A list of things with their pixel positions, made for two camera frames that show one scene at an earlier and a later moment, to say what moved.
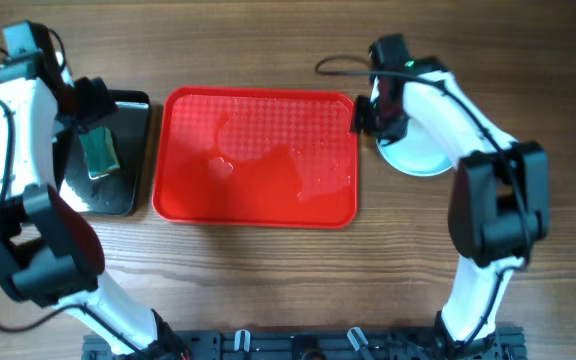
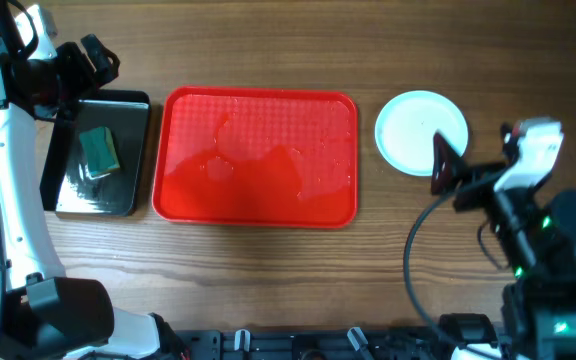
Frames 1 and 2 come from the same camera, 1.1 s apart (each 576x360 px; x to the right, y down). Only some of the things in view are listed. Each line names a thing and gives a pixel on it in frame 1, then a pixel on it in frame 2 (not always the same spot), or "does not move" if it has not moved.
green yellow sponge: x=100 y=151 does not move
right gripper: x=361 y=108 -> x=478 y=180
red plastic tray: x=254 y=157 does not move
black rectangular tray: x=114 y=192 does not move
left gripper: x=102 y=102 -> x=85 y=79
